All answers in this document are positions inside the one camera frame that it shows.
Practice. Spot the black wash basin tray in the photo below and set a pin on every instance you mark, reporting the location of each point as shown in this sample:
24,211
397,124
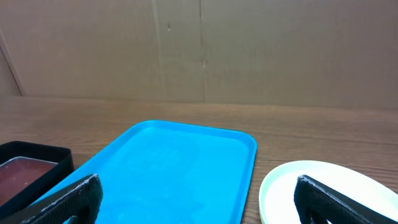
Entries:
29,170

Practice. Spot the light blue plate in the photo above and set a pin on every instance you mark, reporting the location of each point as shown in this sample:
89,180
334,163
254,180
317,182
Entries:
276,194

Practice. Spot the teal plastic tray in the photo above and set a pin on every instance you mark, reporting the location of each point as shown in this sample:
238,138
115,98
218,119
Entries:
166,172

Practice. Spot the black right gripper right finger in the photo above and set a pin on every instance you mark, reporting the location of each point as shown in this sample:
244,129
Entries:
317,203

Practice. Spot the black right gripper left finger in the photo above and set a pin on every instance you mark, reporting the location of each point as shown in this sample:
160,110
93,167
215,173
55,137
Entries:
78,203

